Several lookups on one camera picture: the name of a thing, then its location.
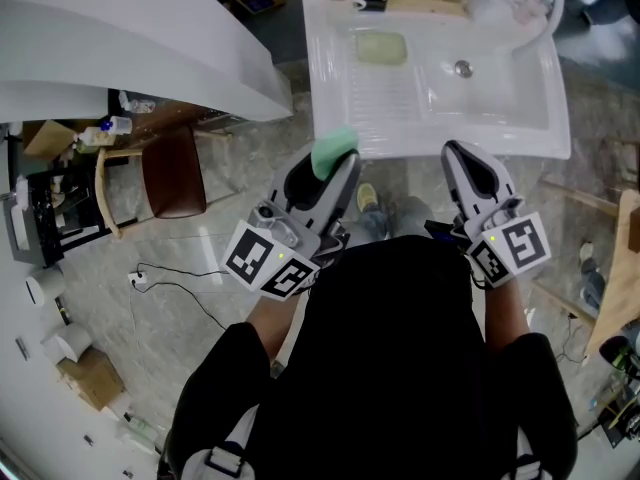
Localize black and green device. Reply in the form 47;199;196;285
598;334;640;385

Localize person's right forearm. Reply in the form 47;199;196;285
480;273;532;350

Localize white curved hose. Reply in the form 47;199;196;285
508;0;566;58

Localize person's left forearm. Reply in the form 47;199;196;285
246;286;314;365

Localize beige folded cloth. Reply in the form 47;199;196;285
387;0;470;18

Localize green bar of soap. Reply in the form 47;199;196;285
309;124;360;182

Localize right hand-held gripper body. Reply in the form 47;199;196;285
451;195;553;290

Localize white bottle blue cap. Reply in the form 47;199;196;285
101;114;134;137

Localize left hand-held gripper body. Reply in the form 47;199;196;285
219;198;352;302

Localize person's yellow shoe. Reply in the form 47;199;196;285
356;182;382;215

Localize white paper roll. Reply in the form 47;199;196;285
24;266;67;308
41;322;92;365

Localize white ceramic sink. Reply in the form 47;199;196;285
298;0;573;161

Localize person's jeans legs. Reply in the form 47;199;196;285
358;194;437;243

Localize brown cardboard box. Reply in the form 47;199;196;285
55;346;127;413

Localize person's black top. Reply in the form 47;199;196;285
160;234;580;480

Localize black power cable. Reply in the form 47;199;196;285
129;261;230;330

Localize pale green soap dish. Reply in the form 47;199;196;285
354;31;408;68

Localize yellow spray bottle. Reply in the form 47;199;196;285
73;126;117;155

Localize black metal rack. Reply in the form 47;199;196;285
3;166;107;269

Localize pink and white sponge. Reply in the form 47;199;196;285
513;0;547;25

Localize brown seat wooden chair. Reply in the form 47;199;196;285
93;123;235;240

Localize light wooden table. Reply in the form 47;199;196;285
583;189;640;355

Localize white bathtub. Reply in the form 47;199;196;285
0;0;294;125

